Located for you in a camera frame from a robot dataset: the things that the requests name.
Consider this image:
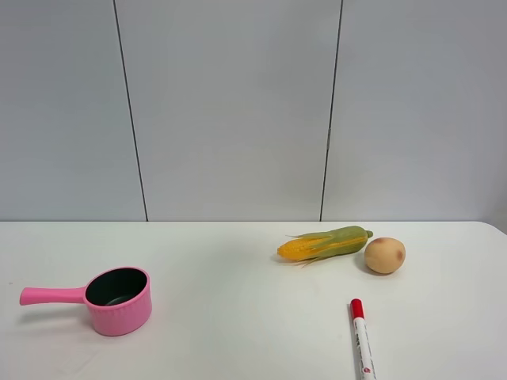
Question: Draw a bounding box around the corn cob with husk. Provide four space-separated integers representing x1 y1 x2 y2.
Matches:
277 226 373 264

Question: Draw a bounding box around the tan potato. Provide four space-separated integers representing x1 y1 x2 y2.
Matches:
364 237 406 275

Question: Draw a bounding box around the red capped white marker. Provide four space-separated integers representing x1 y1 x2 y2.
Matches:
350 298 377 380

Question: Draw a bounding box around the small grey wall bracket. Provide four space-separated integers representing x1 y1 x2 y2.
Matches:
326 127 332 154

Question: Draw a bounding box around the pink saucepan with handle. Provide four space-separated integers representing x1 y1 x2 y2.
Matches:
19 267 152 336

